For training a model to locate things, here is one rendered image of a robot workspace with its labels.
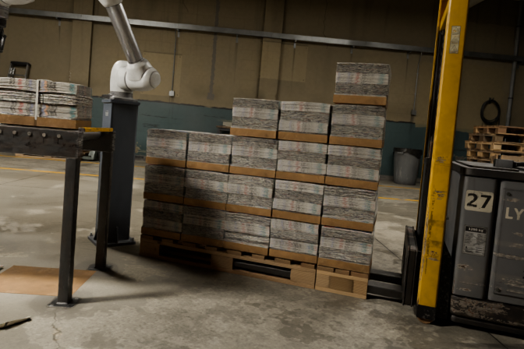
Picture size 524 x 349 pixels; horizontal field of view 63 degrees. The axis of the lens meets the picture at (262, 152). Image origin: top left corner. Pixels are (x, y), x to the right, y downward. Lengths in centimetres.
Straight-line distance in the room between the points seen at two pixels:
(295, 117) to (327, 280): 94
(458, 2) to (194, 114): 761
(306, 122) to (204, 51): 718
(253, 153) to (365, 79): 76
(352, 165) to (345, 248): 47
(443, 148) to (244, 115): 111
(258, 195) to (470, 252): 115
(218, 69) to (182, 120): 135
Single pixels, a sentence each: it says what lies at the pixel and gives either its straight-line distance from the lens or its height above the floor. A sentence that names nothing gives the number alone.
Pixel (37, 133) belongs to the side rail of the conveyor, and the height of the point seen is 78.
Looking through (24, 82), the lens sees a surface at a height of 101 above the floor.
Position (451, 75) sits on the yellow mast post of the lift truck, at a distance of 223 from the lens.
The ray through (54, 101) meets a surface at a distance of 234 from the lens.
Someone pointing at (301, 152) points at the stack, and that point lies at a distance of 246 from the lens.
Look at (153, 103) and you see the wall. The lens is 952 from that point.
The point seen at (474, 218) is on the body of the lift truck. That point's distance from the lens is 229.
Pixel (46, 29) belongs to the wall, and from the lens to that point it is 1041.
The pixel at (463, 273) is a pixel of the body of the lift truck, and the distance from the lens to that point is 234.
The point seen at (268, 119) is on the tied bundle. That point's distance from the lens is 250.
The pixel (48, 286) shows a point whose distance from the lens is 251.
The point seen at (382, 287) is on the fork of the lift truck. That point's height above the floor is 7.
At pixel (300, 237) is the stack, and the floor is 28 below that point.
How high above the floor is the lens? 88
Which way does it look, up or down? 3 degrees down
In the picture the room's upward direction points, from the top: 5 degrees clockwise
